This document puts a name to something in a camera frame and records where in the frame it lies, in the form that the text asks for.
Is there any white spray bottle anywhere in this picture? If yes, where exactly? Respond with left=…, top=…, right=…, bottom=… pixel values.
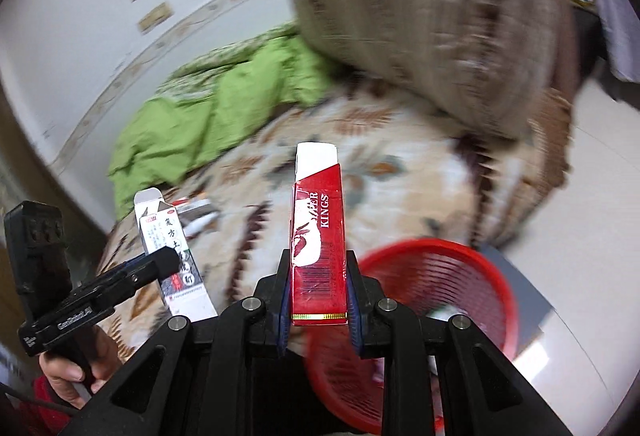
left=186, top=210, right=222, bottom=237

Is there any dark cabinet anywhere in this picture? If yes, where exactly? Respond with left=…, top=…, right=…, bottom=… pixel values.
left=555, top=0, right=640, bottom=84

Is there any leaf print blanket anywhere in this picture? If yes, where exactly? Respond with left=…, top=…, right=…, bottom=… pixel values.
left=95, top=80, right=551, bottom=367

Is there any striped floral pillow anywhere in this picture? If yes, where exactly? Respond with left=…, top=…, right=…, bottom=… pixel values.
left=290, top=0, right=571, bottom=144

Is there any person's left forearm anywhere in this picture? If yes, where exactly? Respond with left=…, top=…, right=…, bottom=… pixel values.
left=30, top=376, right=81, bottom=436

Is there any small framed wall picture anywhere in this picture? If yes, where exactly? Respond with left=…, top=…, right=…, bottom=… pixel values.
left=137, top=2, right=174, bottom=35

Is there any person's left hand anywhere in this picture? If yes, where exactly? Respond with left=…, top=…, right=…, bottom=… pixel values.
left=39, top=328, right=124, bottom=411

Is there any green quilt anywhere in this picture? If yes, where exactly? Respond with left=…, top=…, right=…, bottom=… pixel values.
left=107, top=23, right=341, bottom=221

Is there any red plastic basket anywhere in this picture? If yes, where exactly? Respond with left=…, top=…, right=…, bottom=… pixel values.
left=302, top=238, right=519, bottom=435

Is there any white medicine box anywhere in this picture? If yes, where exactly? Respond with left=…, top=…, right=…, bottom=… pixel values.
left=134, top=188, right=218, bottom=319

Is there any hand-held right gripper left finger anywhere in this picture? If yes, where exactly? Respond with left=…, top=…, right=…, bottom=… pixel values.
left=60, top=248, right=292, bottom=436

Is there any brown fringed bed cover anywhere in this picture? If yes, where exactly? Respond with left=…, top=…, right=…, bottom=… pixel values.
left=520, top=86, right=577, bottom=197

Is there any white hanging cloth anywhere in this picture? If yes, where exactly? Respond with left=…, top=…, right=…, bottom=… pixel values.
left=595, top=0, right=640, bottom=82

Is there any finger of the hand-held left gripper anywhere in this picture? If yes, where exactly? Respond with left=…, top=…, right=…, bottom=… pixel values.
left=102, top=255, right=151, bottom=279
left=100, top=247, right=182, bottom=299

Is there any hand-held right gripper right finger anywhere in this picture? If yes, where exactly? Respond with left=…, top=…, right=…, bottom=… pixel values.
left=346, top=251, right=572, bottom=436

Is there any red cigarette pack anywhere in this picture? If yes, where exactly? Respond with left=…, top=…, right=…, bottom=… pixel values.
left=290, top=142, right=349, bottom=327

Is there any grey mat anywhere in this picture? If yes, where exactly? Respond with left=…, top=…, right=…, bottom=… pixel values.
left=509, top=260, right=557, bottom=333

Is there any black cable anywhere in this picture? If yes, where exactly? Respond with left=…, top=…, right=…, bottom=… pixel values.
left=0, top=381, right=76, bottom=417

